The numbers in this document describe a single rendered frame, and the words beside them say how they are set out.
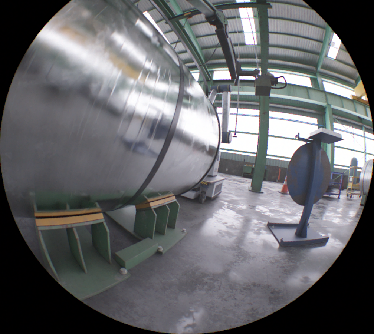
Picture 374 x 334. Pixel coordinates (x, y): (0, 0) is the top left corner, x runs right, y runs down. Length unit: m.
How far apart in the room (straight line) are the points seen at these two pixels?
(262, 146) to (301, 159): 2.81
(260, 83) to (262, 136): 2.89
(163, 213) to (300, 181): 1.30
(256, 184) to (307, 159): 2.80
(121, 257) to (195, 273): 0.39
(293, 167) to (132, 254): 1.44
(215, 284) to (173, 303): 0.24
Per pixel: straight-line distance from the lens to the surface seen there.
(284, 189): 4.79
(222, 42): 1.36
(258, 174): 4.12
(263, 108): 4.59
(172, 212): 1.10
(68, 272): 0.74
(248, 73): 1.72
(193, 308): 0.68
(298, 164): 1.46
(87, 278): 0.71
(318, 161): 1.52
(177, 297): 0.70
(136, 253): 0.76
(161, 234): 1.04
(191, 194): 1.93
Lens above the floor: 0.60
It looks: 5 degrees up
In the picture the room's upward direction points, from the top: 11 degrees clockwise
